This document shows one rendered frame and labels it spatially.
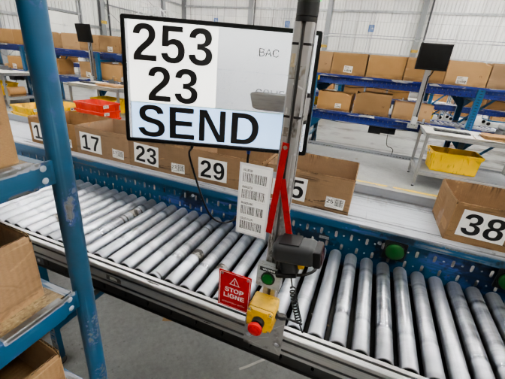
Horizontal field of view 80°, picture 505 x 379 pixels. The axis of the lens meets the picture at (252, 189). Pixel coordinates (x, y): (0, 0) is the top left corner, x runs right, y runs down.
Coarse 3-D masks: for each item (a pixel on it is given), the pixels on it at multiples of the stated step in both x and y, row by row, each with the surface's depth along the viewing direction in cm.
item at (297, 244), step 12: (276, 240) 74; (288, 240) 72; (300, 240) 71; (312, 240) 72; (276, 252) 71; (288, 252) 70; (300, 252) 69; (312, 252) 68; (324, 252) 72; (288, 264) 73; (300, 264) 70; (312, 264) 69; (276, 276) 75; (288, 276) 73
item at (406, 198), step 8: (16, 120) 240; (24, 120) 237; (360, 184) 156; (360, 192) 158; (368, 192) 156; (376, 192) 154; (384, 192) 153; (392, 192) 152; (400, 192) 150; (400, 200) 152; (408, 200) 150; (416, 200) 149; (424, 200) 147; (432, 200) 146
